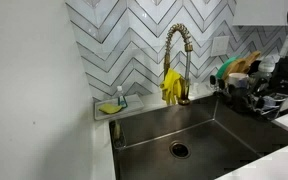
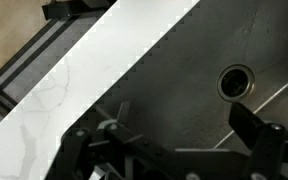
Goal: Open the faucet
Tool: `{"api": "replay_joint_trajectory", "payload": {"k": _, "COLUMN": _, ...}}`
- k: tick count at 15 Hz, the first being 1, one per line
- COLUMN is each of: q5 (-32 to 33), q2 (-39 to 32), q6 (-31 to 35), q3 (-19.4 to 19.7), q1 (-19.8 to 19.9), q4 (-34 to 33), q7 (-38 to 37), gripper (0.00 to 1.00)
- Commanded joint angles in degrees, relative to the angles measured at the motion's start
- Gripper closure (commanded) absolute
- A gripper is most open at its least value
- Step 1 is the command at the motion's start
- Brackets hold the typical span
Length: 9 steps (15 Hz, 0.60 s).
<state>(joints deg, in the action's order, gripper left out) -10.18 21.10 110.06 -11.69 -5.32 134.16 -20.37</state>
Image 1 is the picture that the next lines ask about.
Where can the gold spring-neck kitchen faucet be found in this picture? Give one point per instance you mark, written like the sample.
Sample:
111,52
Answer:
166,60

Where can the stainless steel dish rack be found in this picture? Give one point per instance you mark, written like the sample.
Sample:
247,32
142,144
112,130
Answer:
270,105

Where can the white plastic bottle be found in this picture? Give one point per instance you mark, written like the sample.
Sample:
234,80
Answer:
267,65

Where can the white mug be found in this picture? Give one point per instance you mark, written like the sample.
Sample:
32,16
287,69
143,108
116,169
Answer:
238,79

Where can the round wooden board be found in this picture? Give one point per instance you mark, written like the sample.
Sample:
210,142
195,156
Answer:
237,66

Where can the dark stainless steel sink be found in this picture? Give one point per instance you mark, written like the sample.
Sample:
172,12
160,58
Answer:
217,150

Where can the white upper cabinet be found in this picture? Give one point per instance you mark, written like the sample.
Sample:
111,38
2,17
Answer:
260,11

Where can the round sink drain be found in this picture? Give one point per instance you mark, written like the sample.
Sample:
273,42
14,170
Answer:
180,150

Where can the yellow rubber gloves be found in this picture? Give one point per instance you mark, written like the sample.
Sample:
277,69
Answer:
170,85

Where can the white sink-side tray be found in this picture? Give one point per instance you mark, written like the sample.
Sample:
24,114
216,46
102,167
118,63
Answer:
134,105

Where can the clear dish soap bottle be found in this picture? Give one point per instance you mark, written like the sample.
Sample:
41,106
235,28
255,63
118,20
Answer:
120,96

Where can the sink corner brush holder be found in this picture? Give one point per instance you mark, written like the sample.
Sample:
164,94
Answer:
117,133

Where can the yellow sponge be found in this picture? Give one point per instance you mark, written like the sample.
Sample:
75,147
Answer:
110,108

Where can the white wall outlet plate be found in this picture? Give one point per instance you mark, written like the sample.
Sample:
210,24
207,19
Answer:
220,45

